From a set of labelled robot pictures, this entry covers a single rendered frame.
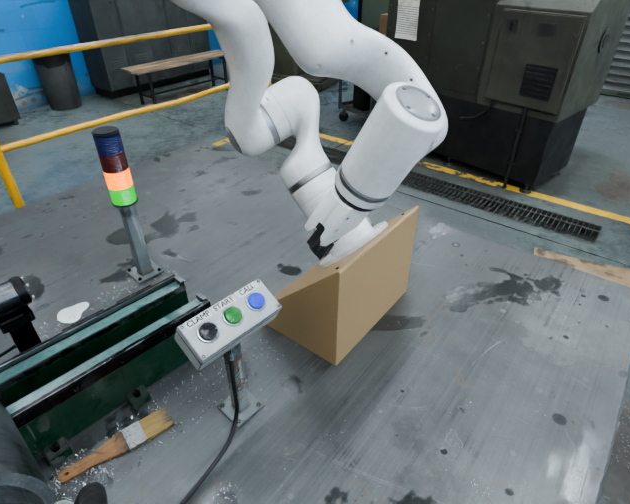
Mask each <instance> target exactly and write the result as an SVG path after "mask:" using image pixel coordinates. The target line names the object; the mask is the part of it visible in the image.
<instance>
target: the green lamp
mask: <svg viewBox="0 0 630 504"><path fill-rule="evenodd" d="M109 193H110V196H111V200H112V202H113V204H114V205H117V206H125V205H129V204H132V203H134V202H135V201H136V200H137V196H136V193H135V189H134V185H132V186H131V187H129V188H127V189H125V190H119V191H114V190H110V189H109Z"/></svg>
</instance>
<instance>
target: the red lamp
mask: <svg viewBox="0 0 630 504"><path fill-rule="evenodd" d="M98 157H99V159H100V163H101V167H102V169H103V172H105V173H108V174H116V173H121V172H123V171H125V170H127V169H128V168H129V166H128V162H127V158H126V154H125V151H123V152H122V153H120V154H117V155H113V156H101V155H99V154H98Z"/></svg>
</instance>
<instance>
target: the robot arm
mask: <svg viewBox="0 0 630 504"><path fill-rule="evenodd" d="M170 1H172V2H173V3H174V4H176V5H177V6H179V7H181V8H183V9H185V10H187V11H189V12H191V13H193V14H195V15H197V16H199V17H201V18H203V19H204V20H206V21H208V22H209V23H210V25H211V26H212V28H213V30H214V32H215V35H216V37H217V39H218V42H219V45H220V47H221V50H222V52H223V55H224V58H225V60H226V63H227V66H228V70H229V76H230V81H229V89H228V95H227V100H226V107H225V129H226V134H227V136H228V139H229V141H230V143H231V144H232V146H233V147H234V148H235V150H236V151H237V152H239V153H241V154H242V155H245V156H256V155H259V154H262V153H264V152H266V151H267V150H269V149H271V148H272V147H274V146H275V145H277V144H279V143H280V142H282V141H283V140H285V139H287V138H288V137H290V136H292V135H294V136H295V138H296V144H295V146H294V148H293V150H292V151H291V153H290V154H289V156H288V157H287V158H286V160H285V161H284V163H283V165H282V166H281V169H280V177H281V179H282V181H283V183H284V184H285V186H286V187H287V189H288V191H289V192H290V193H291V195H292V197H293V198H294V200H295V201H296V203H297V204H298V206H299V207H300V209H301V210H302V212H303V213H304V215H305V216H306V218H307V219H308V221H307V222H306V224H305V229H306V230H307V231H310V230H312V229H314V230H315V232H314V233H313V234H312V236H311V237H310V238H309V239H308V241H307V244H308V245H309V248H310V249H311V251H312V252H313V253H314V254H315V255H316V256H317V257H318V259H320V260H321V259H322V258H323V257H325V256H327V255H328V253H330V255H328V256H327V257H326V258H325V259H323V260H322V261H321V263H320V265H321V267H322V268H324V267H327V266H329V265H331V264H333V263H335V262H337V261H339V260H341V259H342V258H344V257H346V256H347V255H349V254H351V253H352V252H354V251H355V250H357V249H359V248H360V247H362V246H363V245H365V244H366V243H367V242H369V241H370V240H372V239H373V238H374V237H376V236H377V235H378V234H380V233H381V232H382V231H383V230H384V229H385V228H386V227H387V226H388V223H387V222H386V221H383V222H380V223H378V224H376V225H374V226H371V220H370V219H369V218H368V217H366V216H367V215H368V214H369V212H370V211H374V210H375V209H378V208H380V207H382V206H383V205H384V204H385V203H386V201H387V200H388V199H390V197H391V196H392V194H393V192H394V191H395V190H396V188H397V187H398V186H399V185H400V183H401V182H402V181H403V179H404V178H405V177H406V176H407V174H408V173H409V172H410V170H411V169H412V168H413V167H414V165H415V164H416V163H417V162H418V161H419V160H420V159H422V158H423V157H424V156H425V155H427V154H428V153H430V152H431V151H432V150H434V149H435V148H436V147H438V146H439V145H440V144H441V143H442V141H443V140H444V139H445V137H446V135H447V131H448V120H447V116H446V112H445V110H444V108H443V105H442V103H441V101H440V99H439V98H438V96H437V94H436V93H435V91H434V89H433V88H432V86H431V85H430V83H429V81H428V80H427V78H426V77H425V75H424V74H423V72H422V71H421V69H420V68H419V66H418V65H417V64H416V62H415V61H414V60H413V59H412V58H411V57H410V55H409V54H408V53H407V52H406V51H405V50H404V49H402V48H401V47H400V46H399V45H398V44H396V43H395V42H394V41H392V40H391V39H389V38H388V37H386V36H384V35H382V34H381V33H379V32H377V31H375V30H373V29H371V28H369V27H367V26H365V25H363V24H361V23H359V22H358V21H357V20H355V19H354V18H353V17H352V16H351V15H350V14H349V12H348V11H347V9H346V8H345V6H344V5H343V3H342V1H341V0H255V1H256V3H257V4H258V5H257V4H256V3H255V2H254V1H252V0H170ZM266 18H267V20H268V21H269V23H270V24H271V26H272V27H273V29H274V30H275V32H276V33H277V35H278V36H279V38H280V39H281V41H282V43H283V44H284V46H285V47H286V49H287V50H288V52H289V53H290V55H291V56H292V58H293V59H294V61H295V62H296V63H297V64H298V66H299V67H300V68H301V69H302V70H304V71H305V72H306V73H308V74H310V75H313V76H319V77H330V78H337V79H341V80H345V81H348V82H350V83H352V84H354V85H356V86H358V87H360V88H361V89H363V90H364V91H365V92H367V93H368V94H369V95H370V96H372V97H373V98H374V99H375V100H376V101H377V103H376V105H375V107H374V108H373V110H372V112H371V114H370V115H369V117H368V119H367V120H366V122H365V124H364V126H363V127H362V129H361V131H360V132H359V134H358V136H357V138H356V139H355V141H354V143H353V144H352V146H351V148H350V150H349V151H348V153H347V155H346V156H345V158H344V160H343V162H342V163H341V165H340V167H339V168H338V170H337V172H336V170H335V169H334V167H333V166H332V164H331V163H330V161H329V159H328V158H327V156H326V154H325V153H324V151H323V149H322V146H321V144H320V139H319V116H320V99H319V95H318V93H317V91H316V89H315V88H314V86H313V84H311V83H310V82H309V81H308V80H306V79H304V78H302V77H299V76H291V77H287V78H285V79H283V80H281V81H279V82H277V83H275V84H273V85H272V86H270V87H268V85H269V83H270V80H271V78H272V74H273V70H274V48H273V43H272V38H271V34H270V30H269V26H268V23H267V20H266ZM267 87H268V88H267Z"/></svg>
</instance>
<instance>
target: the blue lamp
mask: <svg viewBox="0 0 630 504"><path fill-rule="evenodd" d="M92 137H93V139H94V143H95V147H96V150H97V153H98V154H99V155H101V156H113V155H117V154H120V153H122V152H123V151H124V147H123V144H122V140H121V136H120V132H118V133H117V134H115V135H113V136H109V137H95V136H93V135H92Z"/></svg>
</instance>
